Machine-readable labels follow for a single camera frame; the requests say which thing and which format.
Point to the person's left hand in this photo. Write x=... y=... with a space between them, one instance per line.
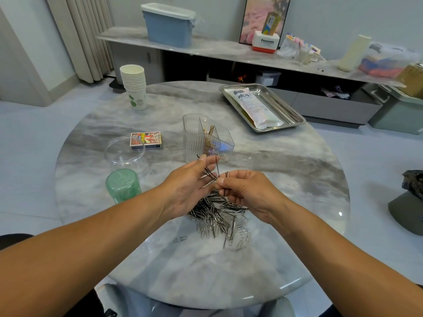
x=185 y=188

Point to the person's right hand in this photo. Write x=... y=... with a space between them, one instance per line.
x=254 y=191

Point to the pile of floss picks and clips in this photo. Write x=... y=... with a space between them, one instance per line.
x=221 y=218

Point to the clear ribbed organizer box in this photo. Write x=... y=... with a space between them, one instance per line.
x=198 y=135

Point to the translucent green plastic cup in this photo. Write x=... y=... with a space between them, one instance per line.
x=123 y=188

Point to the colourful matchbox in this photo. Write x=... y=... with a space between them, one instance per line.
x=146 y=140

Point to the clear round plastic bowl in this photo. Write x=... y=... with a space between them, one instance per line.
x=124 y=155

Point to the metal tray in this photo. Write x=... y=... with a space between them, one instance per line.
x=294 y=119

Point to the clear printed plastic bag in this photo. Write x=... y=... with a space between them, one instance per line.
x=256 y=107

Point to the group of white paper cups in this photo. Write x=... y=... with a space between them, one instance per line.
x=134 y=85

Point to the person's left forearm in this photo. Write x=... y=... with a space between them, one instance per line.
x=73 y=260

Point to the person's right forearm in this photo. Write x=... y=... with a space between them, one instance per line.
x=357 y=264

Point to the white box in cabinet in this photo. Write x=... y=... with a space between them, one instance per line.
x=268 y=78

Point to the loose papers in cabinet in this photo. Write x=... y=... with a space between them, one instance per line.
x=336 y=92

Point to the grey cabinet with marble top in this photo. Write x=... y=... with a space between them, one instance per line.
x=198 y=46

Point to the clear bag of snacks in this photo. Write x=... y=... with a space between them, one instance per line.
x=289 y=46

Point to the white and red small box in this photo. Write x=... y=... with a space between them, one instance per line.
x=265 y=41

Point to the trash bin with black bag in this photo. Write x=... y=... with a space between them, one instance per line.
x=406 y=202

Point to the colourful small packet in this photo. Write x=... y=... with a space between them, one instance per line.
x=314 y=50

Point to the grey green storage bin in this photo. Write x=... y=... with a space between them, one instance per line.
x=396 y=110

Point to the blue storage box white lid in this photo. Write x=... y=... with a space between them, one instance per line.
x=168 y=25

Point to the small colourful box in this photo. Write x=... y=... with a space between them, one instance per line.
x=271 y=23

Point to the cream paper roll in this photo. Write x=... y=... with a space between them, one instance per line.
x=354 y=52

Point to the framed pink picture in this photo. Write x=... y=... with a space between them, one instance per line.
x=261 y=16

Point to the clear storage box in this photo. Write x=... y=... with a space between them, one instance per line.
x=387 y=60

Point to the beige curtain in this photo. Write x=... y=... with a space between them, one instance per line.
x=79 y=33

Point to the cardboard box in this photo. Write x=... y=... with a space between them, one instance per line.
x=411 y=80

